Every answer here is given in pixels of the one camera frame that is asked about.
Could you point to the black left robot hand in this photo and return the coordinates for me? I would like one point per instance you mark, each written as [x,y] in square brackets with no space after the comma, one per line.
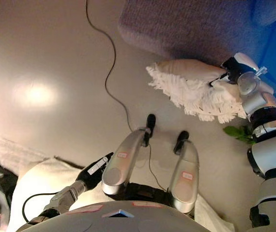
[92,175]

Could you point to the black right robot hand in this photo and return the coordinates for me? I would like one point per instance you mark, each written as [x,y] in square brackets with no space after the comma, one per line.
[236,66]

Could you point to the white fringed pillow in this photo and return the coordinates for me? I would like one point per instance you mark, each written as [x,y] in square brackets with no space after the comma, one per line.
[191,89]

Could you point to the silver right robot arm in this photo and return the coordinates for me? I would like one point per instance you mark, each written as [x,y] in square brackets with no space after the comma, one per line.
[268,149]

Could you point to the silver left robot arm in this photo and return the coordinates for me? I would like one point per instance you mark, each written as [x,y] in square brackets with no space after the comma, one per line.
[63,198]

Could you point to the grey fabric armchair sofa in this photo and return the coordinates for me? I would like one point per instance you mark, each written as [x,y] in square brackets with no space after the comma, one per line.
[201,26]

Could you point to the white smooth sheet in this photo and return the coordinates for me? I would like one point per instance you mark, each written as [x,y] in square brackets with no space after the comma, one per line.
[46,176]

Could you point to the grey robot torso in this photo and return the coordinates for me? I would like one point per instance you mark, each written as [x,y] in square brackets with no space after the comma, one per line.
[113,220]

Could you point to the green leafy potted plant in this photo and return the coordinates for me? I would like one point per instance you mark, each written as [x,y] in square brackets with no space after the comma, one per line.
[237,134]

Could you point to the black left robot foot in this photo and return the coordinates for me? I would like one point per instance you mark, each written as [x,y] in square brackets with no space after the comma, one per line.
[151,122]

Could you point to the black robot foot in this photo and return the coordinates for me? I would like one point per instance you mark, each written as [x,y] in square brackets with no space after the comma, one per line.
[151,122]
[181,141]

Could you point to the black right robot foot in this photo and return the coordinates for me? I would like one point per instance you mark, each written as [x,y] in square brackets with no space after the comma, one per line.
[181,141]

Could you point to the silver right robot leg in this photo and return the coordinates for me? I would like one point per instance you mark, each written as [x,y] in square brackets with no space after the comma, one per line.
[185,178]

